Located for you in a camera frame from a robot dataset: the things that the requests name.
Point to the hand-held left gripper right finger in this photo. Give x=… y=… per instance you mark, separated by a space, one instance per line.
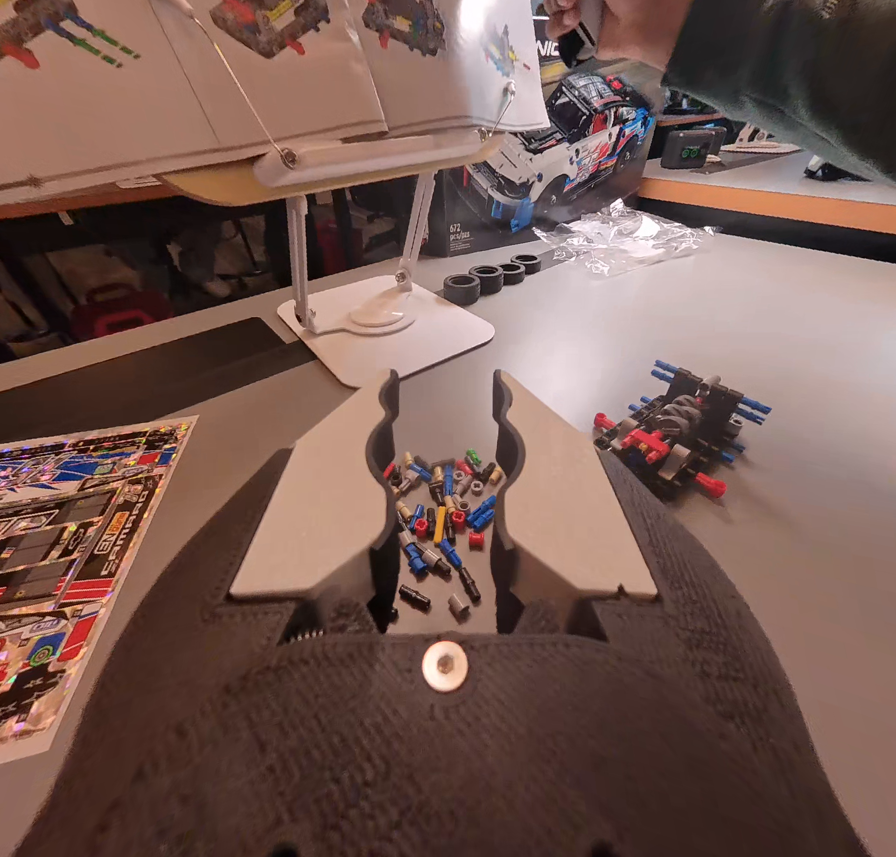
x=574 y=521

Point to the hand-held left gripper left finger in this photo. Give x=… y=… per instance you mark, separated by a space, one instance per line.
x=315 y=521

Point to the person's right forearm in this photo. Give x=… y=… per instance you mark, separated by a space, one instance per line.
x=791 y=52

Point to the pile of loose lego pieces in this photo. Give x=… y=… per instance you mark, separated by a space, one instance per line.
x=441 y=507

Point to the lego engine assembly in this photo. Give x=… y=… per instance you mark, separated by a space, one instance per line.
x=679 y=423

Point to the lego set box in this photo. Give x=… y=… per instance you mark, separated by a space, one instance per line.
x=560 y=157

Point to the holographic lego sticker sheet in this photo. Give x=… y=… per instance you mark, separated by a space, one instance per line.
x=77 y=535

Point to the black lego tyre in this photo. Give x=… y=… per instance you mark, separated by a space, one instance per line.
x=513 y=273
x=528 y=263
x=488 y=280
x=460 y=289

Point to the lego instruction booklet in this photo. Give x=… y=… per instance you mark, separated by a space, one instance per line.
x=245 y=87

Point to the person's right hand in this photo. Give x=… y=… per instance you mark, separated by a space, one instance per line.
x=644 y=10

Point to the black box green lights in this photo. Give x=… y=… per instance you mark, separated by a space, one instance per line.
x=693 y=149

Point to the white lamp stand base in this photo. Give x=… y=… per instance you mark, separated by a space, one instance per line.
x=392 y=339

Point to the pale wooden stand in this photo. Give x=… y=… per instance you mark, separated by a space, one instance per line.
x=759 y=144

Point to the clear plastic bag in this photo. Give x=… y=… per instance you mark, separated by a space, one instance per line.
x=623 y=241

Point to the orange-edged table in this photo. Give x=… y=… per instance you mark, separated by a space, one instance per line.
x=770 y=196

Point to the red plastic container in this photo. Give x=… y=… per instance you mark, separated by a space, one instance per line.
x=119 y=315

